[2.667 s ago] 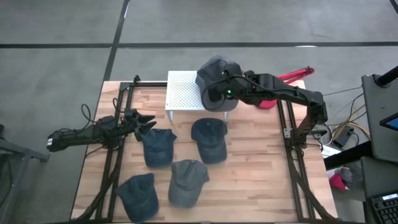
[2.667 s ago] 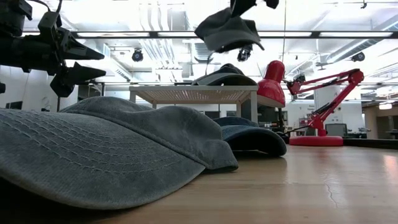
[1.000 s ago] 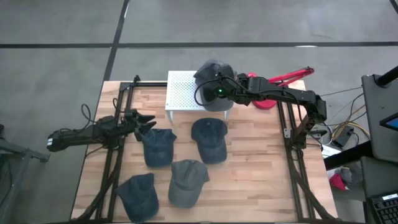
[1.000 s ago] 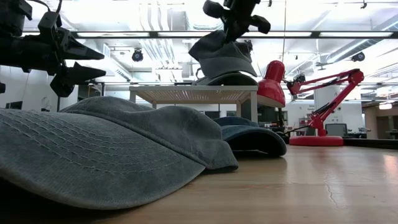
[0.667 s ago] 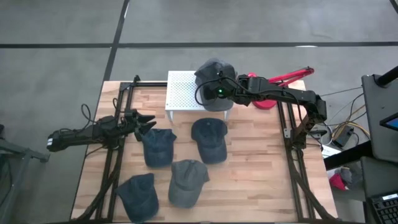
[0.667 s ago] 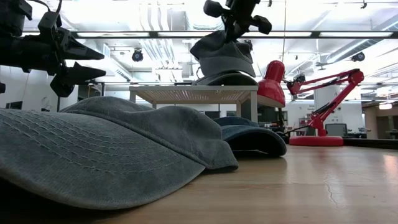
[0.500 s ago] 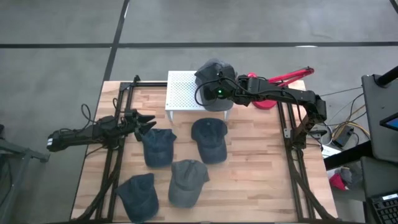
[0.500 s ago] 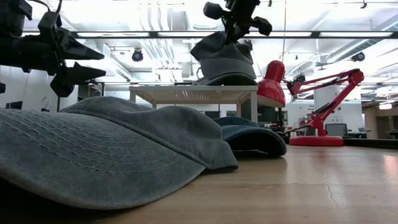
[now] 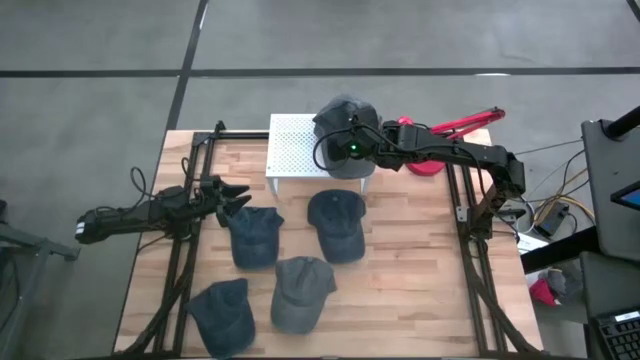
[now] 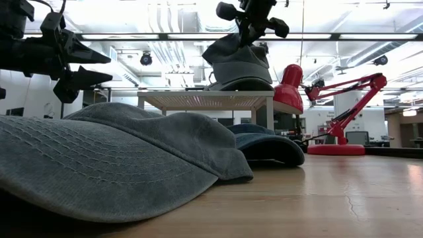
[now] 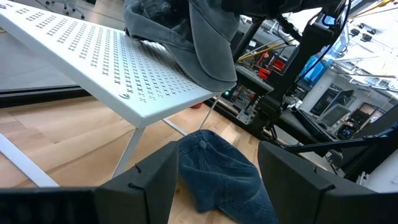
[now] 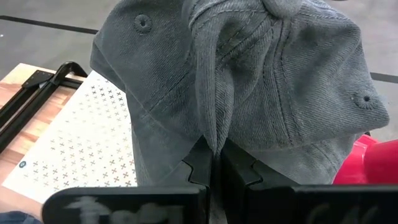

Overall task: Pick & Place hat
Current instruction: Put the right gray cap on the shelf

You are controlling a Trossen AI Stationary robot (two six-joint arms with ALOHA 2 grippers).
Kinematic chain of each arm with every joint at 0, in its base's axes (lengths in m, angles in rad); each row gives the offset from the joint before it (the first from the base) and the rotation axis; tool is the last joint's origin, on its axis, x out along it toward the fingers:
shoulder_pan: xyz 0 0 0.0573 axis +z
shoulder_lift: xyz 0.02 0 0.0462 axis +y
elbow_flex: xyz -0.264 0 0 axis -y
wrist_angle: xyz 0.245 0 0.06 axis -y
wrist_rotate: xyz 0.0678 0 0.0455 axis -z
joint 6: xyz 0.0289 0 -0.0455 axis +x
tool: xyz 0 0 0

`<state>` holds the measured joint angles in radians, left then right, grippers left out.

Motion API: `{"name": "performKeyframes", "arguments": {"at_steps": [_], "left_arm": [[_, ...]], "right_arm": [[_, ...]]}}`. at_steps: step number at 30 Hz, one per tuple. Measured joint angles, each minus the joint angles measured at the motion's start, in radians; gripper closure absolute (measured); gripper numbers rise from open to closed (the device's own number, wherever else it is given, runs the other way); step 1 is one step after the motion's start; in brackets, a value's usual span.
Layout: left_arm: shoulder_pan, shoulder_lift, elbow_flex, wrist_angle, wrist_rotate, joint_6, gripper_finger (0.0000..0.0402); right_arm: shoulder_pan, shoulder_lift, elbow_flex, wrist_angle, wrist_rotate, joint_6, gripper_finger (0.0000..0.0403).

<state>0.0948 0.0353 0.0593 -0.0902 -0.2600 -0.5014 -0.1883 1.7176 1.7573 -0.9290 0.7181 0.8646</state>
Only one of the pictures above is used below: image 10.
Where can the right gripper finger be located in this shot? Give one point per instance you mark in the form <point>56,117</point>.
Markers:
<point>245,33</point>
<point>255,30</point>

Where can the dark navy cap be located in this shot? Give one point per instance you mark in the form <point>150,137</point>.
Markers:
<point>267,145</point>

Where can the grey monitor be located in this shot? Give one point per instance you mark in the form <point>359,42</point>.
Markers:
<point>357,137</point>

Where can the red desk lamp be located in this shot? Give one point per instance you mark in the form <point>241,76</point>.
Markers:
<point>335,149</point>

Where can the white perforated metal shelf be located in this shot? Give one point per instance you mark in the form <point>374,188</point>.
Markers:
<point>205,94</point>

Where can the black monitor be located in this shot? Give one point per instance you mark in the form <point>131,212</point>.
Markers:
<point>15,111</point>

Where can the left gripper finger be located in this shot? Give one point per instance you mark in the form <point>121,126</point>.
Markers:
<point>82,81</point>
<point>82,54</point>

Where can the black overhead rig beam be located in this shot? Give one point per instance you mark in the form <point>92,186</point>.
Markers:
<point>163,36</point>

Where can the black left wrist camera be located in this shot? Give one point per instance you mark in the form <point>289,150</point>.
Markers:
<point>53,22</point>

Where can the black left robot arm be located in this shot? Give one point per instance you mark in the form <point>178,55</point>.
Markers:
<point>16,56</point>

